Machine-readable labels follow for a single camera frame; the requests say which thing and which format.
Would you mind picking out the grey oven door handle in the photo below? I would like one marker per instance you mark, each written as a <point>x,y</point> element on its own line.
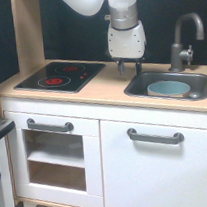
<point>67,127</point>

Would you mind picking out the black toy stovetop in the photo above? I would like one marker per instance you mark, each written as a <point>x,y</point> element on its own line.
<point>61,77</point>

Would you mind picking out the white cabinet door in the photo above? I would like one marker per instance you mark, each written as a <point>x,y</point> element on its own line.
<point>140,174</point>

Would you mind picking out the teal pot with wooden band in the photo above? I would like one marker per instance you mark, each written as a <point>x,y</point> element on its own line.
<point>169,89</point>

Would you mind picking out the white oven door with window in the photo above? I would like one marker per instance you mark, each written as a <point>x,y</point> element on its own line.
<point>62,168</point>

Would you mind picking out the wooden toy kitchen frame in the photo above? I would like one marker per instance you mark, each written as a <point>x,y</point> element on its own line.
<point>104,96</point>

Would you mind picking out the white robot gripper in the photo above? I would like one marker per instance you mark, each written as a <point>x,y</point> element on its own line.
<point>127,44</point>

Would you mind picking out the grey cabinet door handle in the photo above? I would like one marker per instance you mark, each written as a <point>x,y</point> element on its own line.
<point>174,140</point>

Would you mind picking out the grey sink basin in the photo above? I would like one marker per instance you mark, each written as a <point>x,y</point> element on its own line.
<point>139,84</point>

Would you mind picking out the grey object at left edge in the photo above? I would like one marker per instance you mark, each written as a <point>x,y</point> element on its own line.
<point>6,126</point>

